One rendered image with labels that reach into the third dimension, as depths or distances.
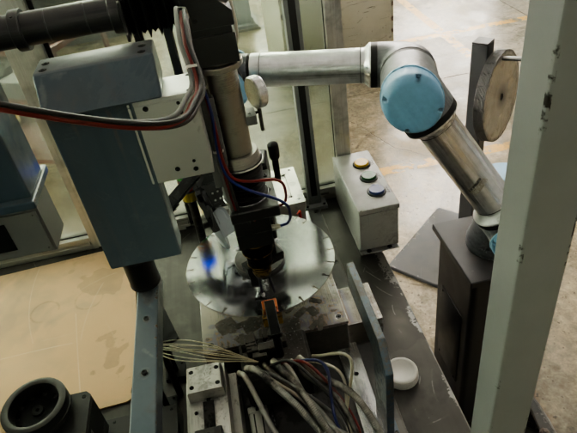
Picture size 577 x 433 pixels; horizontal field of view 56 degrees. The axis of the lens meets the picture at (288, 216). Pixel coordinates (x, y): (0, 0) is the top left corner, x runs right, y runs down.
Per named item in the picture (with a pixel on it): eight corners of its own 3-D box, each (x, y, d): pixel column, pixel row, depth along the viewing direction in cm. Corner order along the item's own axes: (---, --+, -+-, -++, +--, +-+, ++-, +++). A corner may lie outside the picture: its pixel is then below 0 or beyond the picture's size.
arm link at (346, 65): (434, 26, 118) (213, 38, 125) (439, 45, 109) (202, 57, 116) (430, 76, 125) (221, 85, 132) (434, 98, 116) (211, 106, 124)
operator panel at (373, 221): (335, 198, 170) (331, 157, 161) (369, 191, 171) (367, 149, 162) (361, 255, 148) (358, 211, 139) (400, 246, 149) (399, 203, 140)
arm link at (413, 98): (542, 211, 131) (417, 33, 108) (559, 253, 119) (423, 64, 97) (495, 234, 137) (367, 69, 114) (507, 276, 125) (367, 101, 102)
